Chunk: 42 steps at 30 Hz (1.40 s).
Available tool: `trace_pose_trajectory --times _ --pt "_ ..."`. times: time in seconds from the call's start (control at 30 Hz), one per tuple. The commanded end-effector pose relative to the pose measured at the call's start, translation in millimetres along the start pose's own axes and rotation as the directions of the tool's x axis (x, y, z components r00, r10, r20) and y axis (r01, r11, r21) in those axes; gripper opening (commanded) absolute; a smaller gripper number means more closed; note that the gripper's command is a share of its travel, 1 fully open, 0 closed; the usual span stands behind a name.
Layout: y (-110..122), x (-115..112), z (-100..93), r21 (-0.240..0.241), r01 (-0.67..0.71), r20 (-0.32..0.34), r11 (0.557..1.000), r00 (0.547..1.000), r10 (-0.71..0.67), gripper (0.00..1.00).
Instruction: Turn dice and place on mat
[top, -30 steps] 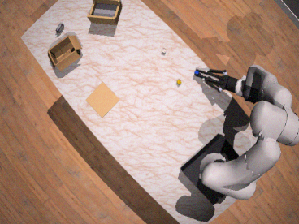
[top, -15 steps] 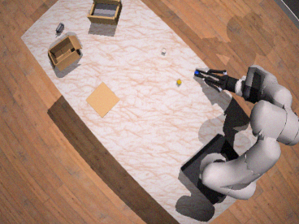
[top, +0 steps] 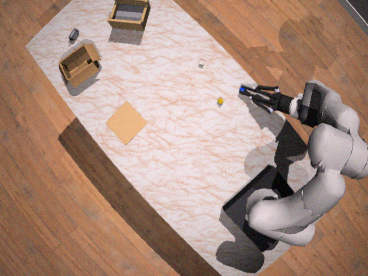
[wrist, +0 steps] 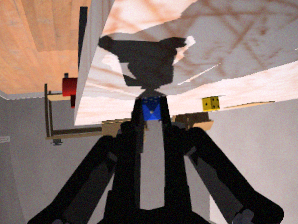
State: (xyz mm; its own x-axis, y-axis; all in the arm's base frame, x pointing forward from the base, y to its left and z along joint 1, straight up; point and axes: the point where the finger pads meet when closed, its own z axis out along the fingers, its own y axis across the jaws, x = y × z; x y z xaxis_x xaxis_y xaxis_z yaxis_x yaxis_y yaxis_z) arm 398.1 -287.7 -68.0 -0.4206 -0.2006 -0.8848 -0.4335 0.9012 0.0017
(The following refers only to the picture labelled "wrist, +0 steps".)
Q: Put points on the yellow die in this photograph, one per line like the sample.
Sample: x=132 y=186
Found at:
x=210 y=103

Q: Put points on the blue die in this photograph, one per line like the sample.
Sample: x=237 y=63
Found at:
x=151 y=108

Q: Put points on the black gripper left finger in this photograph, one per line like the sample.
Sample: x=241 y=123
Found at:
x=77 y=200

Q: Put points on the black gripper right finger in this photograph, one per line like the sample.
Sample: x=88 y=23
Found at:
x=236 y=199

